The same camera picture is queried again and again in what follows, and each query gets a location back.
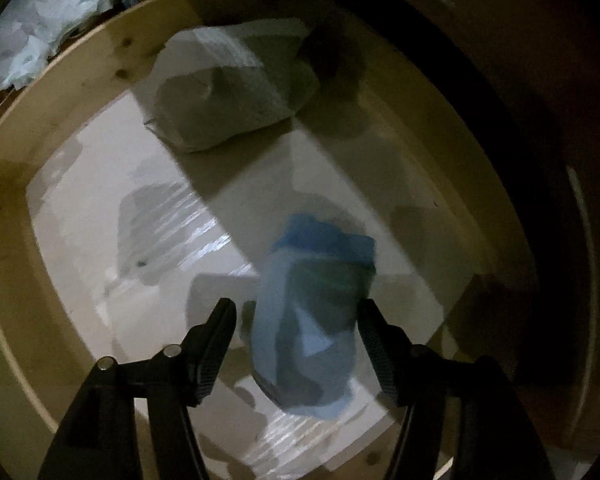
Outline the wooden drawer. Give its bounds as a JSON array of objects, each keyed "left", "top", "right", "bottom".
[{"left": 0, "top": 0, "right": 600, "bottom": 479}]

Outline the grey white striped garment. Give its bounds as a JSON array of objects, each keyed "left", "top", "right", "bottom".
[{"left": 134, "top": 18, "right": 318, "bottom": 153}]

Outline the light blue sock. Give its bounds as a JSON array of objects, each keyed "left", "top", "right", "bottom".
[{"left": 249, "top": 214, "right": 376, "bottom": 419}]

